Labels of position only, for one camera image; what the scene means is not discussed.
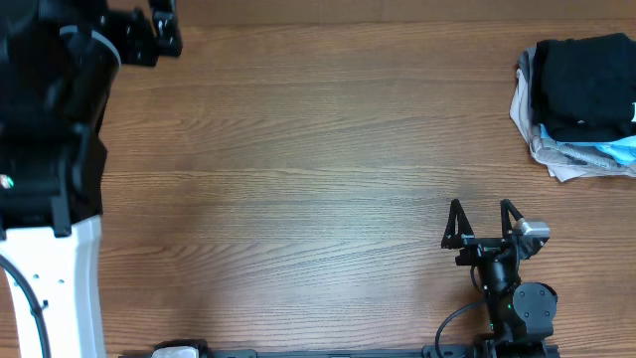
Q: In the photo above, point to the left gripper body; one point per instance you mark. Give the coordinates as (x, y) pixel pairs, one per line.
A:
(127, 38)

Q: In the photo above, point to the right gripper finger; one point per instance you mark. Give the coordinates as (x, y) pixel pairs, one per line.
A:
(458, 231)
(508, 212)

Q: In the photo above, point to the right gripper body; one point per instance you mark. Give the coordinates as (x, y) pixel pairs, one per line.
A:
(479, 249)

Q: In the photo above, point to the black t-shirt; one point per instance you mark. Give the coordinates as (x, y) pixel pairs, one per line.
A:
(584, 90)

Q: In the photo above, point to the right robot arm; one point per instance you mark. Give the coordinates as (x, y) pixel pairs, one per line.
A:
(521, 313)

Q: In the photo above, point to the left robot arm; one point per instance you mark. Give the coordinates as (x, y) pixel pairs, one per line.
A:
(58, 62)

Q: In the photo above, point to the light blue folded garment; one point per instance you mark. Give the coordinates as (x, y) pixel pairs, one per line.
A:
(606, 149)

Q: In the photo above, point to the grey folded garment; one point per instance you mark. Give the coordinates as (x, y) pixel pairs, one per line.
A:
(526, 64)

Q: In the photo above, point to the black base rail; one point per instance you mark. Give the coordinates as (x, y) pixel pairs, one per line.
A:
(200, 348)

